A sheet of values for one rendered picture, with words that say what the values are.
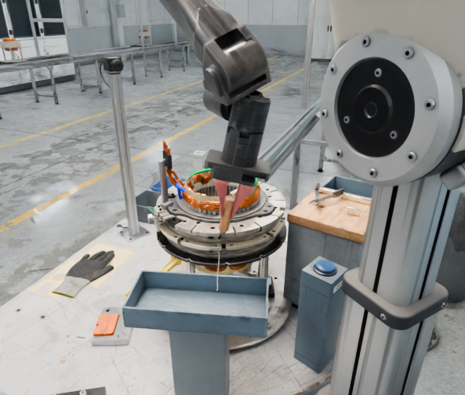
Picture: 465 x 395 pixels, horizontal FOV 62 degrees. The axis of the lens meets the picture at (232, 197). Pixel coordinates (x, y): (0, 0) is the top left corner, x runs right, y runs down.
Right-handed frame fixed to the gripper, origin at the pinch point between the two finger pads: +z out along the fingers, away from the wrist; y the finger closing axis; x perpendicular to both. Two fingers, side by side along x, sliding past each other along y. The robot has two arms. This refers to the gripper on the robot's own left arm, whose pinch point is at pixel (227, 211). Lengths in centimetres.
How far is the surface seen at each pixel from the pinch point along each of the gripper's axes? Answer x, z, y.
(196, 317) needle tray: 8.2, 16.7, 1.5
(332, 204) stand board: -33.6, 8.3, -27.3
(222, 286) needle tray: -2.1, 17.0, -2.2
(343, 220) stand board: -25.2, 8.4, -28.5
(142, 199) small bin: -83, 43, 32
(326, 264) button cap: -9.7, 12.2, -22.8
